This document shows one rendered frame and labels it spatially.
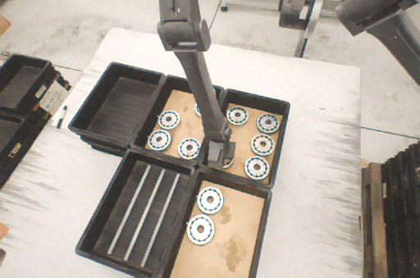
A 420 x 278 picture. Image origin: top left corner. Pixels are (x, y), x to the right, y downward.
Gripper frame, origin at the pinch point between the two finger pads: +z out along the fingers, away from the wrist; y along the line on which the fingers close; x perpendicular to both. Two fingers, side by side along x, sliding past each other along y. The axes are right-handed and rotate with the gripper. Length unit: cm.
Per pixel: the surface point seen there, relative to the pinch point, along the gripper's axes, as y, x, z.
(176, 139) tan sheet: -22.4, 6.2, 4.7
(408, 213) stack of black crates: 98, 0, 48
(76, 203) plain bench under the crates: -63, -27, 16
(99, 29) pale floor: -160, 151, 95
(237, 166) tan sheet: 6.7, -2.2, 4.3
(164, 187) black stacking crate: -22.0, -16.1, 3.9
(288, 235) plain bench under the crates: 31.2, -24.6, 16.2
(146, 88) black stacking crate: -45, 32, 6
